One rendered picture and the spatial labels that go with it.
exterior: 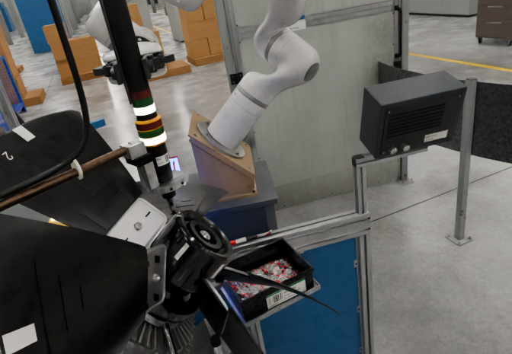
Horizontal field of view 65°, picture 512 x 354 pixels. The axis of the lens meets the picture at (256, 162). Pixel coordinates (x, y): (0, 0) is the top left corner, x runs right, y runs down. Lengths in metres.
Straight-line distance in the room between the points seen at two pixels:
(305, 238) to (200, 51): 7.74
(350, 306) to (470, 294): 0.93
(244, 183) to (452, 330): 1.27
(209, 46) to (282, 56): 7.66
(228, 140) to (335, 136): 1.63
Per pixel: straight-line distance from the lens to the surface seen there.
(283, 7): 1.14
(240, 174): 1.31
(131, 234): 0.70
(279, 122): 2.68
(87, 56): 9.87
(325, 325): 1.59
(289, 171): 2.84
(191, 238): 0.63
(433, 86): 1.25
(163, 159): 0.70
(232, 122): 1.29
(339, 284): 1.49
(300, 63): 1.22
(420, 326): 2.17
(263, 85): 1.26
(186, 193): 0.93
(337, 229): 1.32
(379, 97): 1.17
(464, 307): 2.29
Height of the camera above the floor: 1.60
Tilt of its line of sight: 25 degrees down
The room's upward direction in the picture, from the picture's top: 10 degrees counter-clockwise
